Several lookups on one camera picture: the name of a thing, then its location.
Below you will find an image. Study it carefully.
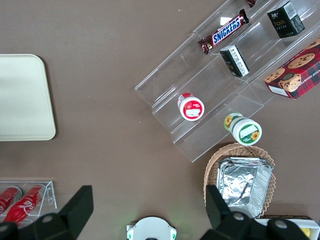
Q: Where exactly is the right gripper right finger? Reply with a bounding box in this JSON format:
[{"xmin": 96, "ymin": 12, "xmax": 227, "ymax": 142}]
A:
[{"xmin": 199, "ymin": 184, "xmax": 256, "ymax": 240}]

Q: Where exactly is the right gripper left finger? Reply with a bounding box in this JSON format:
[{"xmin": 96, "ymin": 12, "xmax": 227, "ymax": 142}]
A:
[{"xmin": 32, "ymin": 184, "xmax": 94, "ymax": 240}]

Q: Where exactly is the silver foil tray stack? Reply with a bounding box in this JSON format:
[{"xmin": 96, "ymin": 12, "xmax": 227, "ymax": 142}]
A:
[{"xmin": 216, "ymin": 156, "xmax": 274, "ymax": 218}]

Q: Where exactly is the light tan wicker basket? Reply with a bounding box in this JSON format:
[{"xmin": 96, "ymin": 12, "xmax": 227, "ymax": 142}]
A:
[{"xmin": 203, "ymin": 142, "xmax": 277, "ymax": 219}]

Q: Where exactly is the beige plastic tray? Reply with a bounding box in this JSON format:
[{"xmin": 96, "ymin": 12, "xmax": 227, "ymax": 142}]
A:
[{"xmin": 0, "ymin": 54, "xmax": 57, "ymax": 142}]

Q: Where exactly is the clear acrylic bottle rack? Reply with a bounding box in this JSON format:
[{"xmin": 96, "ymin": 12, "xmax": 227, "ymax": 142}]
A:
[{"xmin": 0, "ymin": 180, "xmax": 57, "ymax": 226}]

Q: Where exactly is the red cola bottle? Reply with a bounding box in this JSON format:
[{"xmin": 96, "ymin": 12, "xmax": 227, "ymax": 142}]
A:
[
  {"xmin": 4, "ymin": 184, "xmax": 47, "ymax": 224},
  {"xmin": 0, "ymin": 186, "xmax": 23, "ymax": 216}
]

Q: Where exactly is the white rectangular bin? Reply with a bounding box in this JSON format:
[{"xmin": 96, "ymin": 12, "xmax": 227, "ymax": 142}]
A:
[{"xmin": 254, "ymin": 214, "xmax": 320, "ymax": 240}]

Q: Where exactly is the yellow snack pack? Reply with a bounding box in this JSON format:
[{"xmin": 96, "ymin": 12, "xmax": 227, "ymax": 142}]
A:
[{"xmin": 299, "ymin": 226, "xmax": 314, "ymax": 239}]

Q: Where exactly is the green lid cup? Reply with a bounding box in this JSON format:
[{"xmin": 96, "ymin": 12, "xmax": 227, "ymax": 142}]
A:
[{"xmin": 224, "ymin": 112, "xmax": 263, "ymax": 146}]

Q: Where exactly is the red lid cup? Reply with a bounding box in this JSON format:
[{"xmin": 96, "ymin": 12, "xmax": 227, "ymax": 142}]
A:
[{"xmin": 177, "ymin": 92, "xmax": 205, "ymax": 122}]

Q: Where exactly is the clear acrylic step display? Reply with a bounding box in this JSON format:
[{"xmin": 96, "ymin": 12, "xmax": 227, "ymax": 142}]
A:
[{"xmin": 134, "ymin": 0, "xmax": 320, "ymax": 164}]

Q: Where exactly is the small black box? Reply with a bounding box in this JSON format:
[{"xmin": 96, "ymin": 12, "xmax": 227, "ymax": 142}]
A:
[
  {"xmin": 266, "ymin": 0, "xmax": 306, "ymax": 39},
  {"xmin": 219, "ymin": 44, "xmax": 250, "ymax": 78}
]

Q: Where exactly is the red plaid cookie box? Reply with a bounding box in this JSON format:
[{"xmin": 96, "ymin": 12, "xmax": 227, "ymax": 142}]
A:
[{"xmin": 264, "ymin": 37, "xmax": 320, "ymax": 100}]

